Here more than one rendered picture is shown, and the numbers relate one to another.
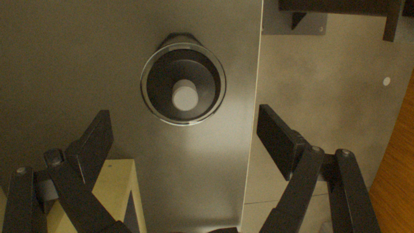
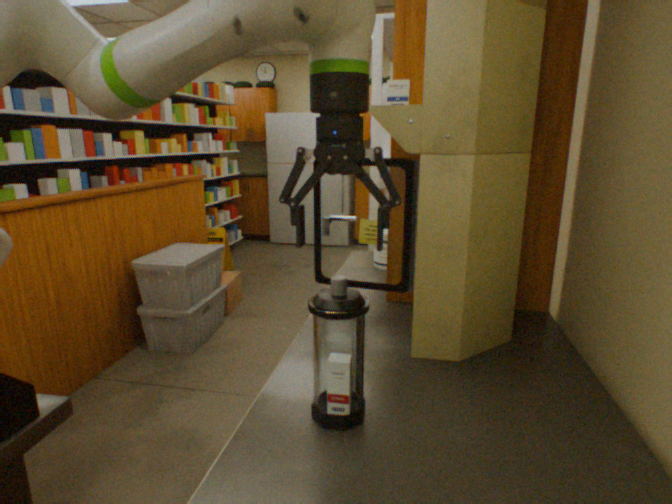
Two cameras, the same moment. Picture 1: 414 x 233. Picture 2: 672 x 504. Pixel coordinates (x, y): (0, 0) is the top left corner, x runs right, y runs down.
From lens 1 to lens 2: 0.63 m
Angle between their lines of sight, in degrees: 51
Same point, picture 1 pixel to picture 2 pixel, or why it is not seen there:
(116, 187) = (422, 315)
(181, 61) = (336, 300)
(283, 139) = (300, 215)
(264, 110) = (300, 239)
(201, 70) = (324, 297)
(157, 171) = (389, 346)
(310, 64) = not seen: outside the picture
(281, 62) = not seen: outside the picture
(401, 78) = not seen: outside the picture
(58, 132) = (494, 383)
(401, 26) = (48, 407)
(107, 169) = (436, 342)
